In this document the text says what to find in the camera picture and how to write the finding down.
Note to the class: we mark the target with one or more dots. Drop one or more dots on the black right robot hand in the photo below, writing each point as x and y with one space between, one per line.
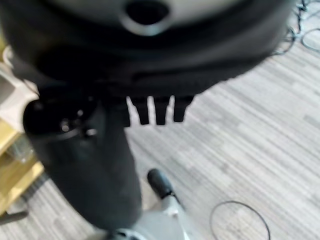
82 62

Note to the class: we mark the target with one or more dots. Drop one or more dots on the dark robot foot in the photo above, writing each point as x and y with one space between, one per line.
160 182

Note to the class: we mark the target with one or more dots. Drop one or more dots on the silver robot leg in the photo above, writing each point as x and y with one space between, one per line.
152 220

